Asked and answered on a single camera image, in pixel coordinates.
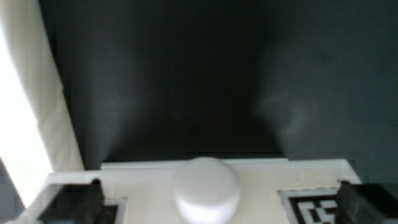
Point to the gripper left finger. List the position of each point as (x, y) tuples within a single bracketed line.
[(77, 206)]

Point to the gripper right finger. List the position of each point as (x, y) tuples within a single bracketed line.
[(366, 203)]

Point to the white drawer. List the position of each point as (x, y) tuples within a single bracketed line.
[(208, 191)]

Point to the white U-shaped frame wall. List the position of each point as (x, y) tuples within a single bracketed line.
[(38, 142)]

